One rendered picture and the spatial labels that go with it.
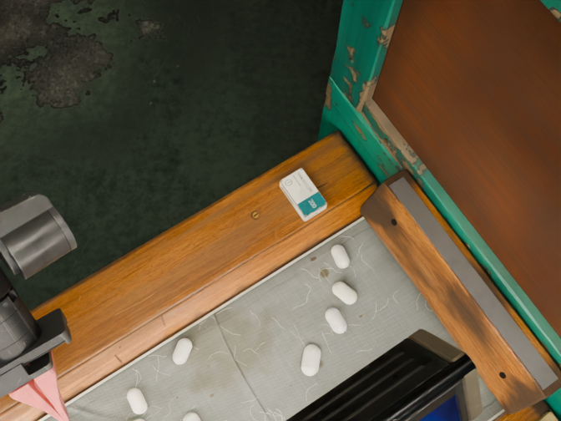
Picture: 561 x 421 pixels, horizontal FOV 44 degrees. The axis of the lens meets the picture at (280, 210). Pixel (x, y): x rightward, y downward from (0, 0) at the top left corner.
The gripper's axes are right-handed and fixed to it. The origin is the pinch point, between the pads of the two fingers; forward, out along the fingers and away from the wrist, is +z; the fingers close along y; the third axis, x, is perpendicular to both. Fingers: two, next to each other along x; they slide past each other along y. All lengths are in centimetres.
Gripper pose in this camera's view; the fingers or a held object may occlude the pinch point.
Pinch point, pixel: (62, 413)
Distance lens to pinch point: 77.2
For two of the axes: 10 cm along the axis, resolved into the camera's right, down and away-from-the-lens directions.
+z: 3.8, 8.4, 3.8
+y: 8.4, -4.9, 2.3
